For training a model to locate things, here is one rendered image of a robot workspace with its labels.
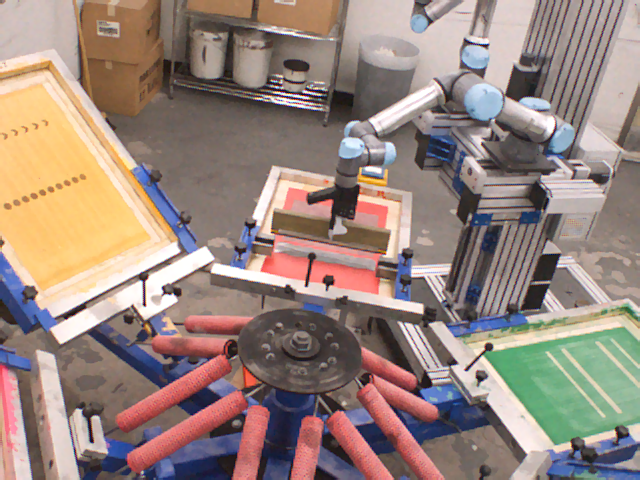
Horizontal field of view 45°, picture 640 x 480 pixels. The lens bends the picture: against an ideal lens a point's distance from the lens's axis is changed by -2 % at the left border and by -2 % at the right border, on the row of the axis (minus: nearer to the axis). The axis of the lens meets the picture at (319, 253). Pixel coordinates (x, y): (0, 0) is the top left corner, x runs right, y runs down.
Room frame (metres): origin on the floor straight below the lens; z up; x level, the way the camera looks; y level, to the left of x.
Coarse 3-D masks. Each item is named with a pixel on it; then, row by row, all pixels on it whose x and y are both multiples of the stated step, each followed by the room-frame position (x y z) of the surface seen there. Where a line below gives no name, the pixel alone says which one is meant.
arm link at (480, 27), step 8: (480, 0) 3.38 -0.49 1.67; (488, 0) 3.37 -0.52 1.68; (496, 0) 3.39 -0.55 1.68; (480, 8) 3.38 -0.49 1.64; (488, 8) 3.37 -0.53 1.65; (480, 16) 3.37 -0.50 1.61; (488, 16) 3.37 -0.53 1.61; (472, 24) 3.39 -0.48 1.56; (480, 24) 3.37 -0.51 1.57; (488, 24) 3.38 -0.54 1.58; (472, 32) 3.38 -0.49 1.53; (480, 32) 3.37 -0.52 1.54; (488, 32) 3.39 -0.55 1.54; (464, 40) 3.39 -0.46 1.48; (472, 40) 3.36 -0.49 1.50; (480, 40) 3.37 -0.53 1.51; (488, 40) 3.39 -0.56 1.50; (464, 48) 3.38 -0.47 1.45; (488, 48) 3.40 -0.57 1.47
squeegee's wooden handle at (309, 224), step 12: (276, 216) 2.28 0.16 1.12; (288, 216) 2.27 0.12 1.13; (300, 216) 2.28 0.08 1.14; (312, 216) 2.28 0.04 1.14; (324, 216) 2.30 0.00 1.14; (276, 228) 2.28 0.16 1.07; (288, 228) 2.27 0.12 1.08; (300, 228) 2.27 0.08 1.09; (312, 228) 2.27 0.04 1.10; (324, 228) 2.27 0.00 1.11; (348, 228) 2.27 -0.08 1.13; (360, 228) 2.27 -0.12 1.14; (372, 228) 2.27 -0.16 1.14; (384, 228) 2.29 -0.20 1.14; (348, 240) 2.27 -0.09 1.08; (360, 240) 2.27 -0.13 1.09; (372, 240) 2.26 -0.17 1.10; (384, 240) 2.26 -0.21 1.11
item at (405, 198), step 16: (272, 176) 2.78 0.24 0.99; (288, 176) 2.83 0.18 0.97; (304, 176) 2.83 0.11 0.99; (320, 176) 2.85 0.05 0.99; (272, 192) 2.66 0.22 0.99; (368, 192) 2.82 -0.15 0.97; (384, 192) 2.82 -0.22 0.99; (400, 192) 2.84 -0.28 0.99; (256, 208) 2.52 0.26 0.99; (400, 224) 2.60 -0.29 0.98; (400, 240) 2.47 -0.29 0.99
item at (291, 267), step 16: (288, 192) 2.74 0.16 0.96; (304, 192) 2.76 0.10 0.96; (288, 208) 2.62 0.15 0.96; (304, 208) 2.64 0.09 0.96; (320, 208) 2.66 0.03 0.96; (288, 240) 2.39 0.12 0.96; (304, 240) 2.41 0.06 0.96; (272, 256) 2.28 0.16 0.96; (288, 256) 2.29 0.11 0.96; (272, 272) 2.18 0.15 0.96; (288, 272) 2.20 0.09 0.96; (304, 272) 2.21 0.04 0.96; (320, 272) 2.23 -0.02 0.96
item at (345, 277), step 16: (368, 208) 2.72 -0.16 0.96; (384, 208) 2.74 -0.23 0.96; (368, 224) 2.60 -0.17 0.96; (384, 224) 2.62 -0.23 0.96; (368, 256) 2.38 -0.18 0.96; (336, 272) 2.25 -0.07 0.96; (352, 272) 2.26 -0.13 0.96; (368, 272) 2.28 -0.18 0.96; (352, 288) 2.17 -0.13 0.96; (368, 288) 2.19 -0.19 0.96
